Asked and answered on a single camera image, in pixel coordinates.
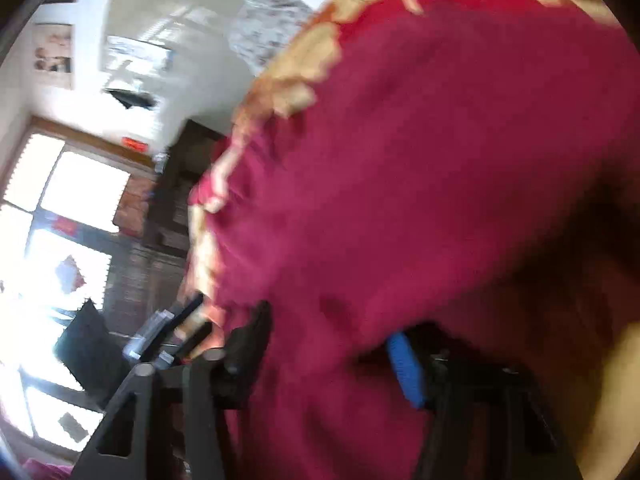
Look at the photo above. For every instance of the wooden framed window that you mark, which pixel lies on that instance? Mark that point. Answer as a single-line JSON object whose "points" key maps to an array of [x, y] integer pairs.
{"points": [[75, 185]]}

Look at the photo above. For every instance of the black screen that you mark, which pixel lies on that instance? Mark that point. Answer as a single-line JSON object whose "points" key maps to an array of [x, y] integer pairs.
{"points": [[90, 345]]}

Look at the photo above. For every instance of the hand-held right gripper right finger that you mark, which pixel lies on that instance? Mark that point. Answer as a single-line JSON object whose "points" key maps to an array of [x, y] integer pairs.
{"points": [[407, 370]]}

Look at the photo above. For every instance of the printed checkered blanket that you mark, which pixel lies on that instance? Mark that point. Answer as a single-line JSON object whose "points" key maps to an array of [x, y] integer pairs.
{"points": [[300, 60]]}

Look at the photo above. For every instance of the maroon sweater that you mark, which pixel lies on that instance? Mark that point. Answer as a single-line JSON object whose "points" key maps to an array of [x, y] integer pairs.
{"points": [[400, 185]]}

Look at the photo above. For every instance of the dark wooden table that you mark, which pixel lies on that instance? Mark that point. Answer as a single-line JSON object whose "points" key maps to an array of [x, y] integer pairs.
{"points": [[175, 185]]}

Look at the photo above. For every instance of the wall calendar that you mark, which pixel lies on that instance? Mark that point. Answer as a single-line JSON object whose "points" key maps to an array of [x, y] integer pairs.
{"points": [[137, 52]]}

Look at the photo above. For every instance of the floral grey pillows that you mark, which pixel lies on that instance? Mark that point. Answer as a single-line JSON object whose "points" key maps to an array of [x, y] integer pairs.
{"points": [[265, 15]]}

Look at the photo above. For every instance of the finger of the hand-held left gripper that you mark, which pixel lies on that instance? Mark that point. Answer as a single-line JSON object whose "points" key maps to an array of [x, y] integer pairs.
{"points": [[190, 312]]}

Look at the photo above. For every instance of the wall poster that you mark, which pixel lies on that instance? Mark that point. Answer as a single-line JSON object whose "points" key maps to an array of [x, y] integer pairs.
{"points": [[52, 55]]}

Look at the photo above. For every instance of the orange printed cloth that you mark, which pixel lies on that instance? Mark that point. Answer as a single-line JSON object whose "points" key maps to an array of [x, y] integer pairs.
{"points": [[132, 205]]}

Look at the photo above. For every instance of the dark green hanging cloth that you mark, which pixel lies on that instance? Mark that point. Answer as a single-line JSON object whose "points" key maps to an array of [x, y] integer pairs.
{"points": [[130, 97]]}

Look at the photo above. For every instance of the red wall sign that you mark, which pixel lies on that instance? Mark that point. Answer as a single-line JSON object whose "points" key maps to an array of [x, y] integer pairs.
{"points": [[135, 144]]}

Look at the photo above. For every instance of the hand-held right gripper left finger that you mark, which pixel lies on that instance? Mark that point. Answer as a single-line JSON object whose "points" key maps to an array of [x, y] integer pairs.
{"points": [[250, 335]]}

